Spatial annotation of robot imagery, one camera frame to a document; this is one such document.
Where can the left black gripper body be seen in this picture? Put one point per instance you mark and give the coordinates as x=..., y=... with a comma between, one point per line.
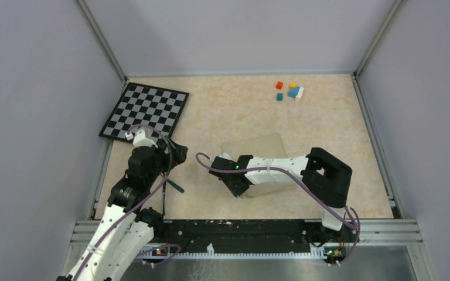
x=162, y=161

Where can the white block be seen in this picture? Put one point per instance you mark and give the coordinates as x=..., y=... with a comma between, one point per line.
x=299, y=94

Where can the beige cloth napkin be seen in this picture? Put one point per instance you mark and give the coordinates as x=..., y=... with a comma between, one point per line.
x=264, y=146

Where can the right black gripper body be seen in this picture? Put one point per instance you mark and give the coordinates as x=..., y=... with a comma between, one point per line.
x=237, y=191

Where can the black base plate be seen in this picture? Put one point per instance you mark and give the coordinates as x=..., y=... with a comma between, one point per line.
x=250, y=236

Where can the blue block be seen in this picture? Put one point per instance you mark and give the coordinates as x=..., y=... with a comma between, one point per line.
x=292, y=92

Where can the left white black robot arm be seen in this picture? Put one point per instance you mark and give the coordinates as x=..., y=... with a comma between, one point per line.
x=126, y=226

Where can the aluminium frame rail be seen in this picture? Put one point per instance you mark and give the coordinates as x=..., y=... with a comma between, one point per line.
x=384, y=249

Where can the black grey checkerboard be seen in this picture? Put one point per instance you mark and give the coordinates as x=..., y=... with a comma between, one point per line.
x=157, y=107

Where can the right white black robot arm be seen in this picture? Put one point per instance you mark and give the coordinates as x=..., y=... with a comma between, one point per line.
x=322, y=175

